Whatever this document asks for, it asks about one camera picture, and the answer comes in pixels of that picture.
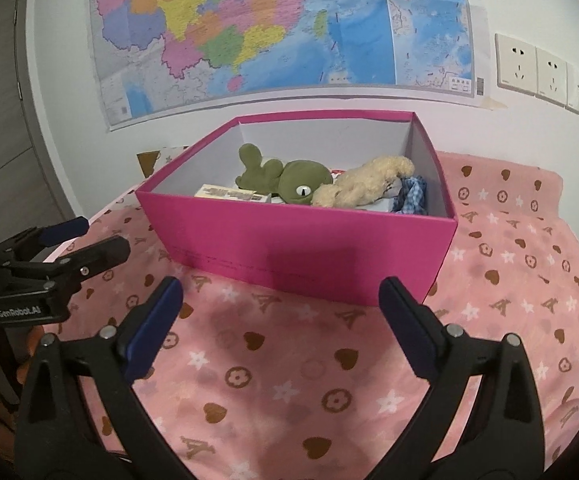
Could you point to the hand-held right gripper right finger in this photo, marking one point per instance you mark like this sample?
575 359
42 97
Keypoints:
409 332

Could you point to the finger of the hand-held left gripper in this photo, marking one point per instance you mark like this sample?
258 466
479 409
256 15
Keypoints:
99 255
64 230

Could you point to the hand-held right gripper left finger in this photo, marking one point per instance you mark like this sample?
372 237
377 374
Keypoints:
152 332

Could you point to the pink cardboard box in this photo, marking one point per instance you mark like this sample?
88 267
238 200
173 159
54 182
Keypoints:
294 260

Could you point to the yellow tissue packet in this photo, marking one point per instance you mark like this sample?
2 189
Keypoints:
229 192

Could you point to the beige teddy bear plush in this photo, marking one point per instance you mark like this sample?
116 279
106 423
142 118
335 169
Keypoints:
359 180

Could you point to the green frog plush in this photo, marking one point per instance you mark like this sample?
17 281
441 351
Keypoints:
299 177

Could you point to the person's left hand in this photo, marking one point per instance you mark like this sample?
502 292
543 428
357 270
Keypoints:
32 340

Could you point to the grey door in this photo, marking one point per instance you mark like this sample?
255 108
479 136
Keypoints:
9 110

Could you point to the colourful wall map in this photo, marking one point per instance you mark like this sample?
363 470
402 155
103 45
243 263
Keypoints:
269 35

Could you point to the white wall socket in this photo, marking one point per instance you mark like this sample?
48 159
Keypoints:
552 76
515 64

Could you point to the white wall switch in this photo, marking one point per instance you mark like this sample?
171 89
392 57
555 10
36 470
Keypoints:
577 89

